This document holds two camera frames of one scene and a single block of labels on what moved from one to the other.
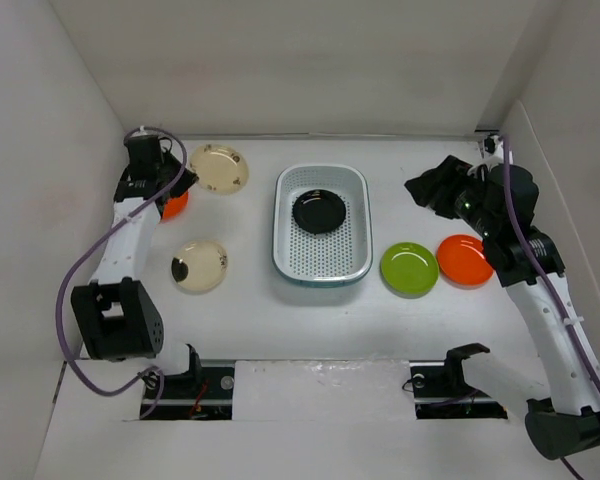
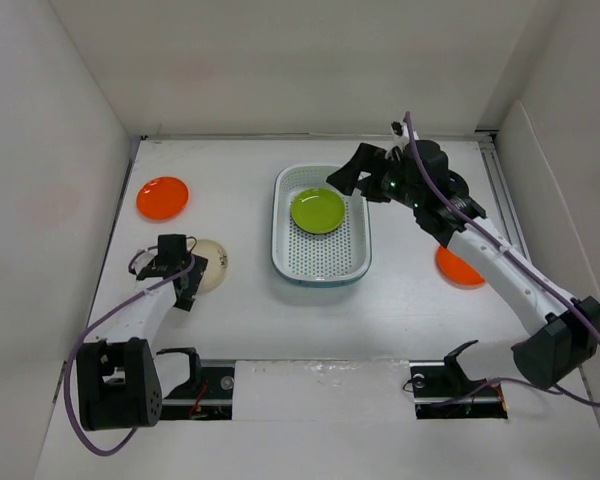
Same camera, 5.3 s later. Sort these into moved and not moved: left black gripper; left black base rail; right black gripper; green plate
Moved: left black gripper; right black gripper; green plate
Not moved: left black base rail
